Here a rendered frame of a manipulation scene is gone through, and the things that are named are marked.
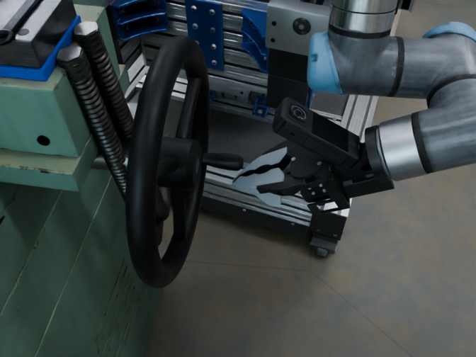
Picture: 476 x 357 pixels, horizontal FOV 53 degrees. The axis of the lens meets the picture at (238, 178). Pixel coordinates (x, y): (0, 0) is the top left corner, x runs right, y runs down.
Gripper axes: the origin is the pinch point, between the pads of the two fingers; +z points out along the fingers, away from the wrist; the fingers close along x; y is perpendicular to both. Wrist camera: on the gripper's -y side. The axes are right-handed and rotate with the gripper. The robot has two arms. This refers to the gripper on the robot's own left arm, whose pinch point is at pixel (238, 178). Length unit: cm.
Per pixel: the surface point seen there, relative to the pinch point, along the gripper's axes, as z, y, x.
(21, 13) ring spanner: 0.5, -34.0, -8.6
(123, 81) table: 4.9, -19.8, 1.1
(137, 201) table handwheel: -3.6, -18.4, -18.7
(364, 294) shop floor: 8, 78, 23
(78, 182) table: 5.4, -19.1, -14.4
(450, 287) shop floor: -13, 90, 28
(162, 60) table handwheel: -6.8, -23.9, -6.7
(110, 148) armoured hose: 4.2, -18.1, -9.1
